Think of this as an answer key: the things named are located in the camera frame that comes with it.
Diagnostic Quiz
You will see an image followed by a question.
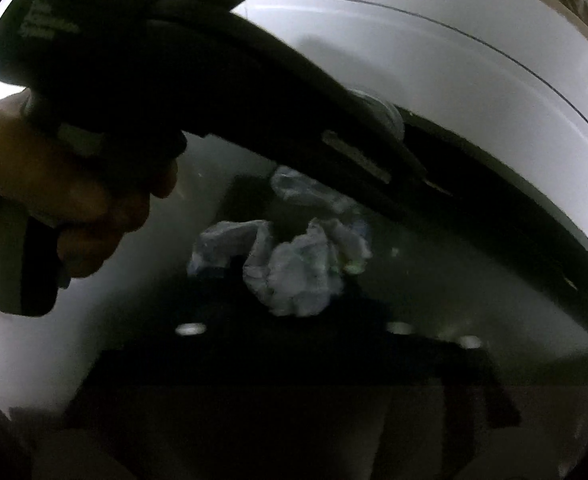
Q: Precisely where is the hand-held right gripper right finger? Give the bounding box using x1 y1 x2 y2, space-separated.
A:
294 284 520 422

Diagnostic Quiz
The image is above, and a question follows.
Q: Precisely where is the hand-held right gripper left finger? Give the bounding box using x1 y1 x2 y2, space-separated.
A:
66 260 297 413

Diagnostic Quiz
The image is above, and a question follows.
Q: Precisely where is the blue white wrapper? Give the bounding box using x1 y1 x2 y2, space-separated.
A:
242 216 375 319

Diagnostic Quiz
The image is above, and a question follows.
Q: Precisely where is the white trash bin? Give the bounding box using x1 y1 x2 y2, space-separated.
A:
0 0 588 411

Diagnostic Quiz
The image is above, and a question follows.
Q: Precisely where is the person's left hand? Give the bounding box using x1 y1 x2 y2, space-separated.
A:
0 91 182 281

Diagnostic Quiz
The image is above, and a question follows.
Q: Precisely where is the crumpled white tissue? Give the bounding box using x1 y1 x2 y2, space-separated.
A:
270 166 362 217
187 219 275 282

